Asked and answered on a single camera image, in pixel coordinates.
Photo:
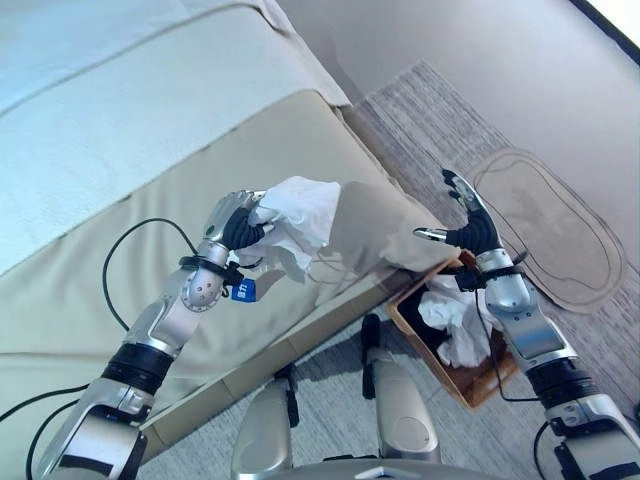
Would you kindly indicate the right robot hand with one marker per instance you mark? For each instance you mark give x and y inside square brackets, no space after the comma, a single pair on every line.
[472,227]

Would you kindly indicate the brown wooden bucket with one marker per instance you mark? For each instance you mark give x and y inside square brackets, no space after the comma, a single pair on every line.
[450,345]

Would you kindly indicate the beige sofa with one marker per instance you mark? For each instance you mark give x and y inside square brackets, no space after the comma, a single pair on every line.
[150,175]

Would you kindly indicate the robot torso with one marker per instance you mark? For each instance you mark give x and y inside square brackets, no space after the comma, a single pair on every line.
[355,471]

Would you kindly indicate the blue tag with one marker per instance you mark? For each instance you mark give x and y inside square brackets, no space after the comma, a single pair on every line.
[244,291]

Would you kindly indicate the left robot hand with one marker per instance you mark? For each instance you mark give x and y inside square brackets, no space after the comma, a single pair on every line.
[235,220]

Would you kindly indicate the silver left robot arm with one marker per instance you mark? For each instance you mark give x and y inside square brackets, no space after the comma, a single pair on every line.
[145,350]

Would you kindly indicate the white garment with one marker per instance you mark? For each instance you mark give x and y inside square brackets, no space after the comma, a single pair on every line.
[295,220]
[457,325]

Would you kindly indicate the silver left robot leg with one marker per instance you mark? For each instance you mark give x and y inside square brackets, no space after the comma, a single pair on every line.
[262,430]

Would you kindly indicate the beige oval floor mat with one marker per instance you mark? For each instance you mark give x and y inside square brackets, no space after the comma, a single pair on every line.
[550,225]

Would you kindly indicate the grey striped rug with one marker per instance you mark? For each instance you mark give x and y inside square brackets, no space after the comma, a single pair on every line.
[450,250]

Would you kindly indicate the white garment in bucket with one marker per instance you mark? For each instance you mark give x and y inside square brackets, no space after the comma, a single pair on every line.
[457,325]

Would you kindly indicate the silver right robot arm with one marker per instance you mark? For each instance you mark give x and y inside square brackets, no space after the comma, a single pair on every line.
[545,350]

